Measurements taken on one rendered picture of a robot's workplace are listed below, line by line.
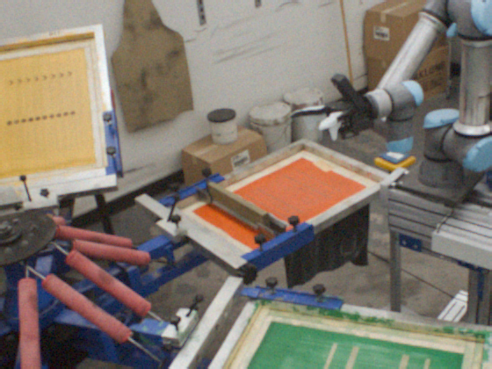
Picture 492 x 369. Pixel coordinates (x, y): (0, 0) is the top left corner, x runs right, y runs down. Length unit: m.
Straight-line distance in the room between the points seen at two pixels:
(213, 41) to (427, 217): 2.89
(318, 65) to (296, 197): 2.88
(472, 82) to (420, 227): 0.59
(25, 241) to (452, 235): 1.30
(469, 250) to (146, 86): 2.93
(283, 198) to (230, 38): 2.35
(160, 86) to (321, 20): 1.52
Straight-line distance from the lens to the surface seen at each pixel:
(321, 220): 2.58
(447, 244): 2.18
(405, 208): 2.35
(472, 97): 2.02
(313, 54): 5.52
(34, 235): 2.21
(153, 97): 4.66
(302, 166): 3.03
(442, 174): 2.22
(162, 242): 2.50
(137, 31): 4.51
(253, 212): 2.56
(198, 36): 4.81
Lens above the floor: 2.40
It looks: 33 degrees down
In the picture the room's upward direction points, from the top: 6 degrees counter-clockwise
